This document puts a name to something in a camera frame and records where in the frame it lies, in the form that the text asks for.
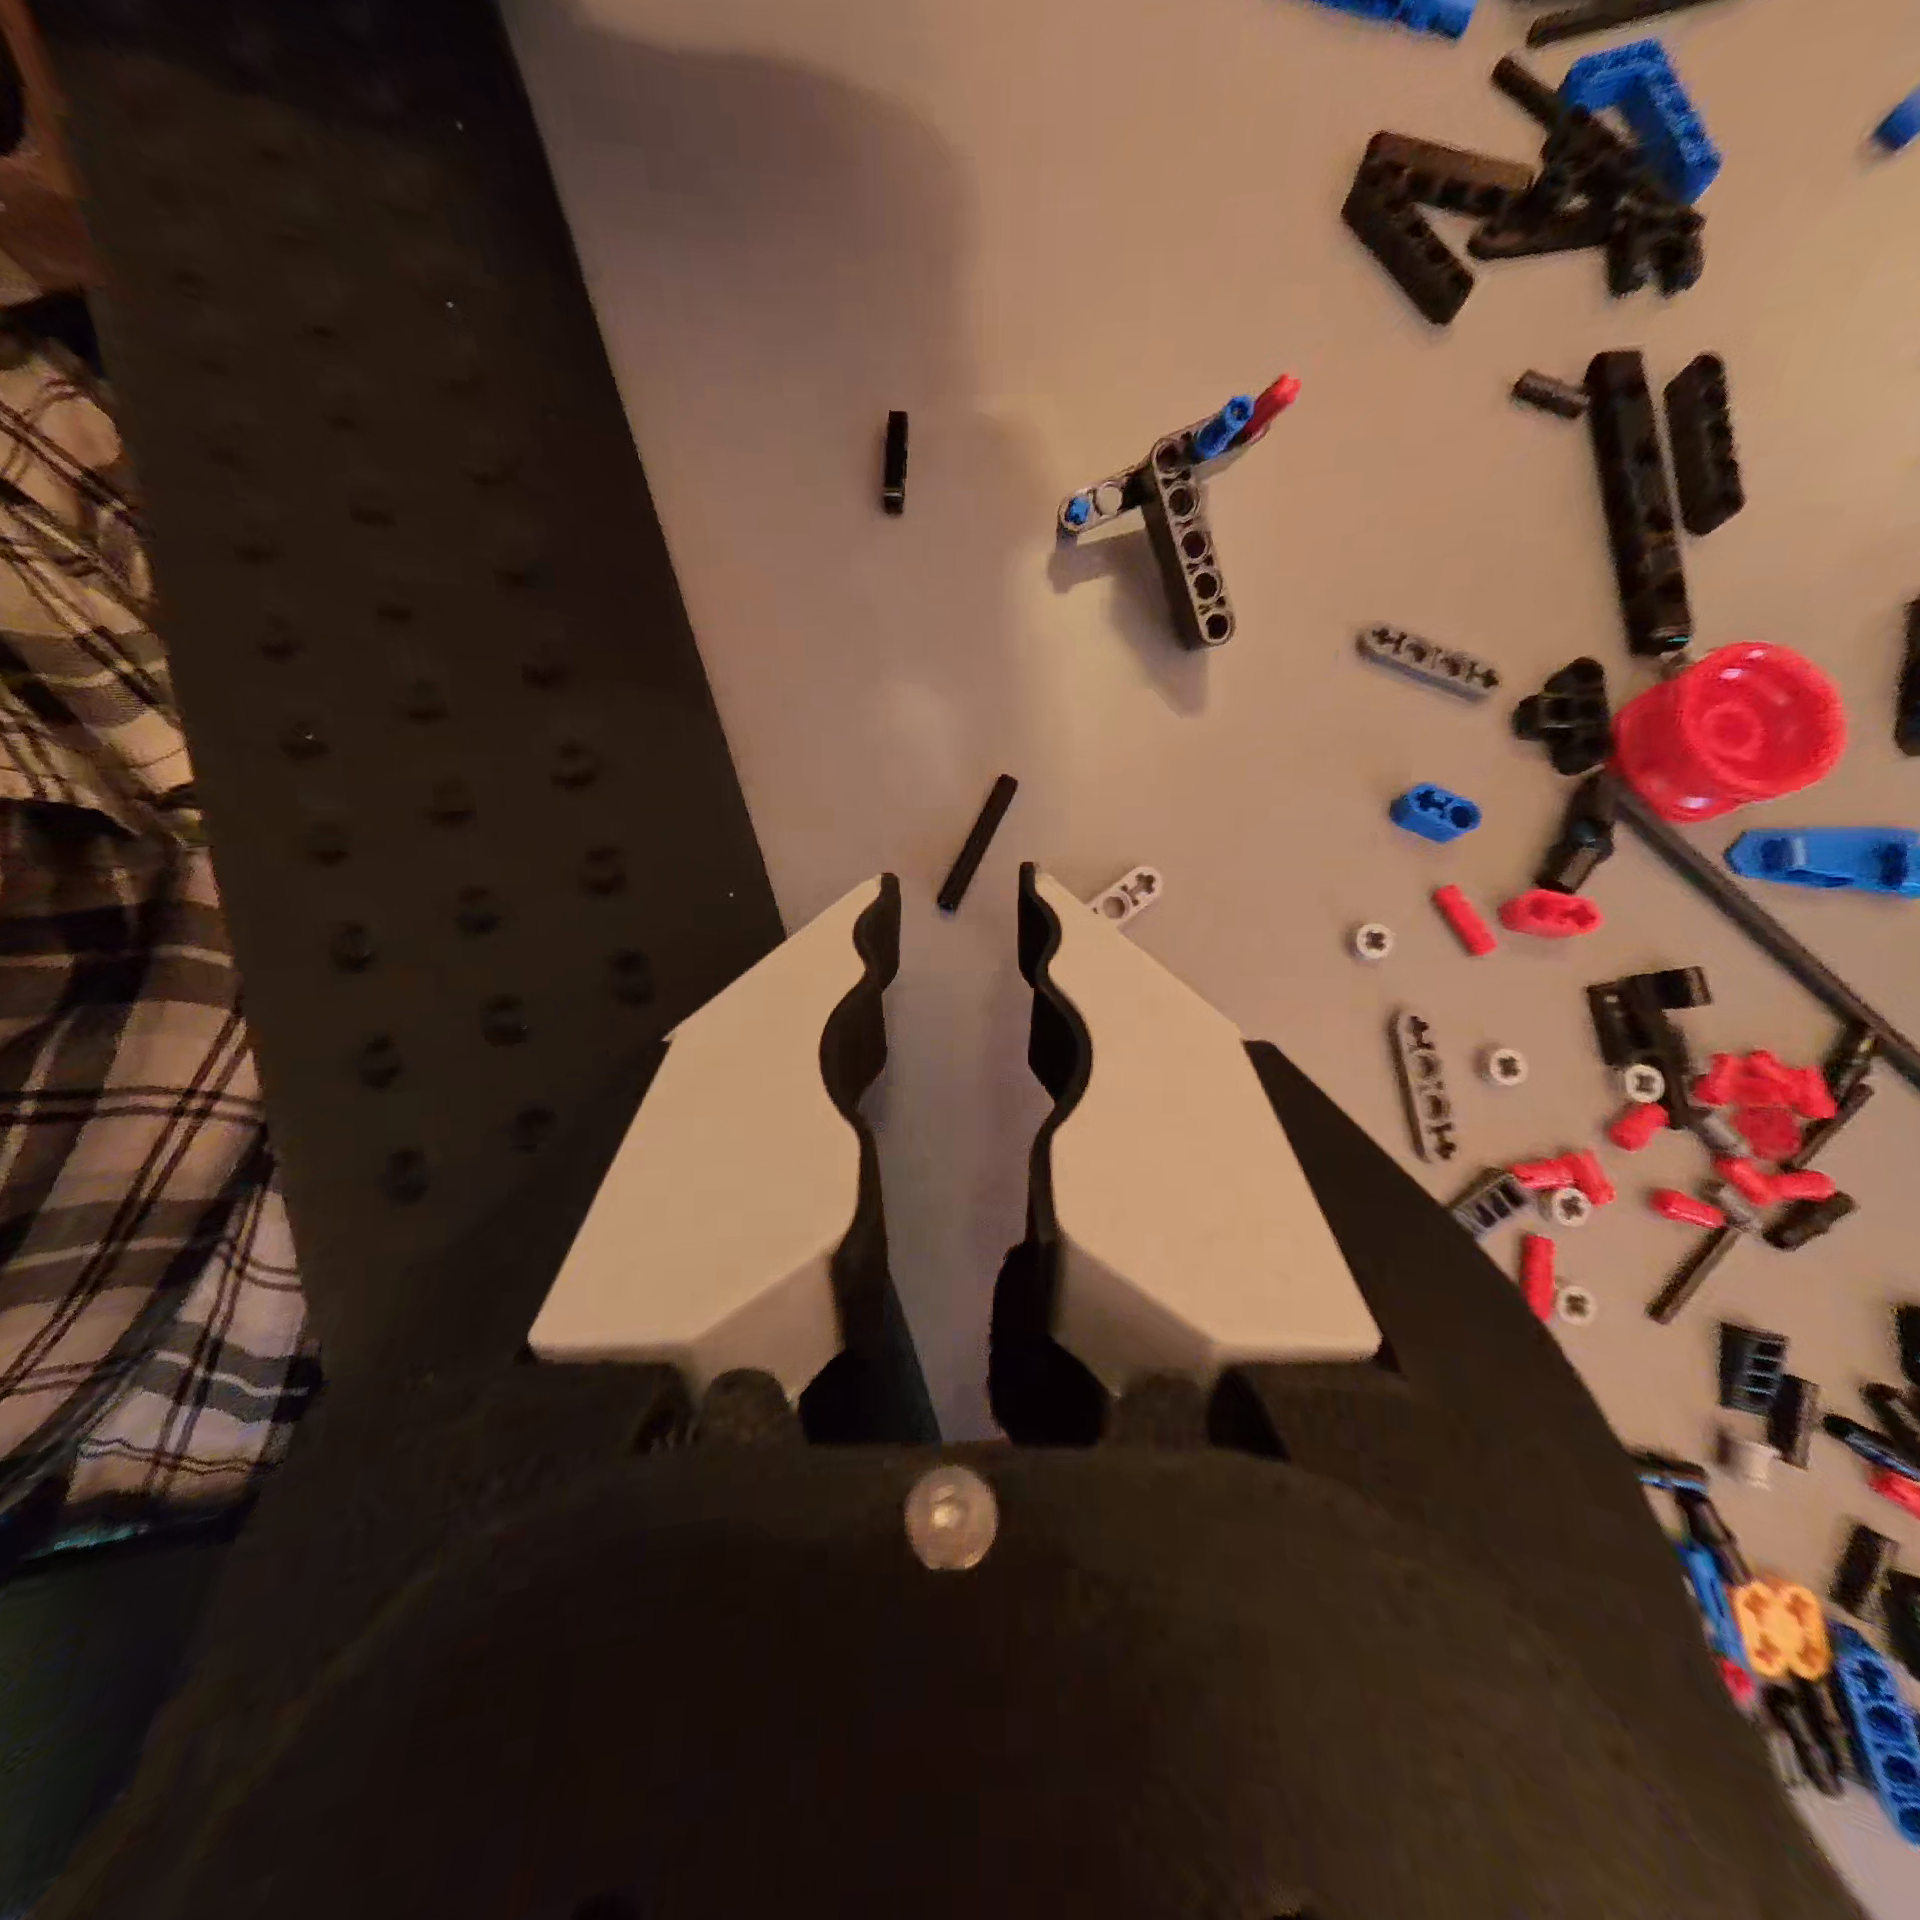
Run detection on person's plaid shirt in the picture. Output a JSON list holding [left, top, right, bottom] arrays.
[[0, 255, 321, 1554]]

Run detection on black triangle connector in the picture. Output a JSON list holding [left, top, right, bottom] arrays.
[[1513, 656, 1620, 778]]

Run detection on black thin axle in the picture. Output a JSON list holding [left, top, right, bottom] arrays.
[[1597, 779, 1920, 1087], [1528, 0, 1703, 45]]

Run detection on red wheel hub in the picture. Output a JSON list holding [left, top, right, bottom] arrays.
[[1609, 642, 1847, 826]]

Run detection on pile of small toy pins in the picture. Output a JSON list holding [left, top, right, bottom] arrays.
[[1351, 919, 1920, 1848]]

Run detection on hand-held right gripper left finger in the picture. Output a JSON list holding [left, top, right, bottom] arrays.
[[529, 874, 910, 1412]]

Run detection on grey desk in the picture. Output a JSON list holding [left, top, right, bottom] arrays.
[[496, 0, 1920, 1920]]

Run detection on blue flat wing piece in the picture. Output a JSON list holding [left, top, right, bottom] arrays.
[[1723, 826, 1920, 901]]

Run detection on black long beam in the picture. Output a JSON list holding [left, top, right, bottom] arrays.
[[1585, 351, 1693, 656]]

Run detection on heap of crossed black beams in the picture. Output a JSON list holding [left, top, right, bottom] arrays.
[[1470, 58, 1711, 298]]

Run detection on grey thin beam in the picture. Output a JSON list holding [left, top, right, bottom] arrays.
[[1389, 1008, 1463, 1166], [1358, 624, 1504, 704]]

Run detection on black short axle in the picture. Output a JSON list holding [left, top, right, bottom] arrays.
[[937, 774, 1020, 915]]

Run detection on black wide angled beam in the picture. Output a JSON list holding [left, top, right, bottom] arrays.
[[1340, 133, 1535, 326]]

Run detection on black round connector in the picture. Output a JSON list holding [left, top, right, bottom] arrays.
[[1535, 774, 1620, 897]]

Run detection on black studless beam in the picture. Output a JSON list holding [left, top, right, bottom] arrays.
[[1144, 435, 1241, 648]]

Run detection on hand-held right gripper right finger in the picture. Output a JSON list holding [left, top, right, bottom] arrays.
[[989, 861, 1383, 1412]]

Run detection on blue angled beam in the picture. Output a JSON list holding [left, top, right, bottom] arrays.
[[1558, 41, 1723, 205]]

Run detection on black short beam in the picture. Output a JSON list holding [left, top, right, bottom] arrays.
[[1663, 352, 1746, 539]]

